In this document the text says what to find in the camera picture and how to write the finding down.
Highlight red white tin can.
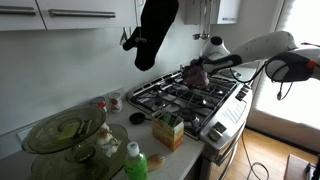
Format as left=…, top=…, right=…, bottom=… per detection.
left=90, top=96, right=107, bottom=111

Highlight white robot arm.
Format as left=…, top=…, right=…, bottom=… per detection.
left=194, top=31, right=320, bottom=82

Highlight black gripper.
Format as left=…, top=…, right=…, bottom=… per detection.
left=189, top=58, right=204, bottom=69

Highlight stainless steel gas stove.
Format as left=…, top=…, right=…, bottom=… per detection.
left=126, top=69, right=252, bottom=180

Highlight green plastic bottle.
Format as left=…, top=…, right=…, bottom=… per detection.
left=124, top=142, right=148, bottom=180

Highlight beige round object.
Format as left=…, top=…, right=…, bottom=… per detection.
left=147, top=154, right=165, bottom=171

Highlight purple cloth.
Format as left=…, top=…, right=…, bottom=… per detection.
left=184, top=65, right=209, bottom=88

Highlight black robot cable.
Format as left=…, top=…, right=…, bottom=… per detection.
left=229, top=63, right=294, bottom=101

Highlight white upper cabinet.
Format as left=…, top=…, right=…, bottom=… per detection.
left=0, top=0, right=146, bottom=31

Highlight black oven mitt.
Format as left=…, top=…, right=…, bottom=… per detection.
left=123, top=0, right=179, bottom=71

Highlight orange green carton box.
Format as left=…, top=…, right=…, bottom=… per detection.
left=151, top=110, right=184, bottom=151

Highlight green glass tiered stand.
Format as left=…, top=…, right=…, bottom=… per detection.
left=22, top=106, right=129, bottom=180

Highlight garlic bulbs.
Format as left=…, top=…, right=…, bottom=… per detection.
left=96, top=123, right=120, bottom=157

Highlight white red printed mug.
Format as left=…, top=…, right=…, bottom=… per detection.
left=108, top=92, right=123, bottom=113

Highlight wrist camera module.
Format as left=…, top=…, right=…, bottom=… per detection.
left=202, top=54, right=242, bottom=74

